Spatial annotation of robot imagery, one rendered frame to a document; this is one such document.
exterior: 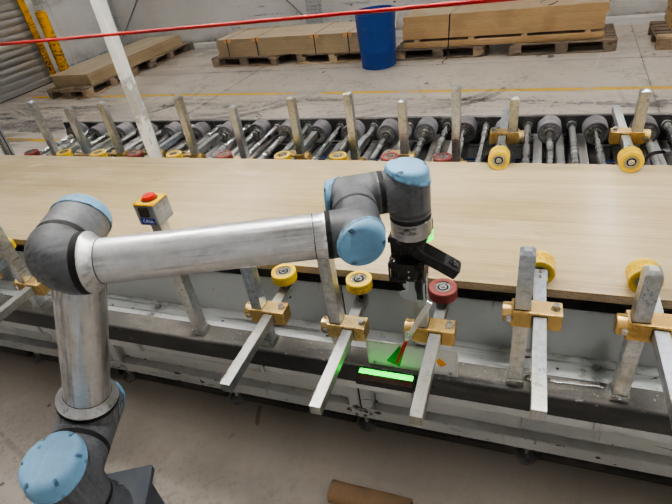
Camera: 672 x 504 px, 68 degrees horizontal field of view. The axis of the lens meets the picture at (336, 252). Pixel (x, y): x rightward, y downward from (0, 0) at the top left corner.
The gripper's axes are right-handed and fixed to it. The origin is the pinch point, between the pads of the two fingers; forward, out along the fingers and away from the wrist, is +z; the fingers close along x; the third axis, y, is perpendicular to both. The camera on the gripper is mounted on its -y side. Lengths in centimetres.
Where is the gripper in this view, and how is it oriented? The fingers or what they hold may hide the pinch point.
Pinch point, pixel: (424, 302)
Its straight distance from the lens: 122.4
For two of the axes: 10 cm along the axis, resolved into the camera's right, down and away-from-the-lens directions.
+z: 1.4, 8.1, 5.7
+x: -3.1, 5.8, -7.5
